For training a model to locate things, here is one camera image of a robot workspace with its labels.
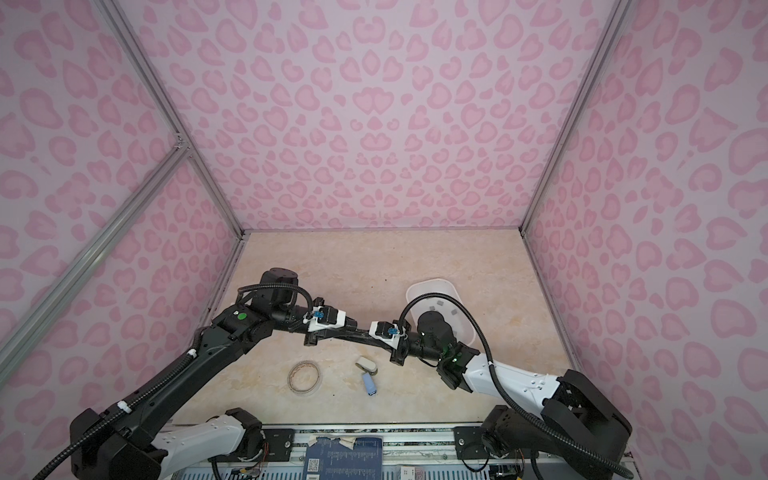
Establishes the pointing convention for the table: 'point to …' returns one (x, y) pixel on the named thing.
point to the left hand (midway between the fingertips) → (350, 316)
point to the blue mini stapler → (369, 383)
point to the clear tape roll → (304, 377)
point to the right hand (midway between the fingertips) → (373, 332)
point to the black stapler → (355, 335)
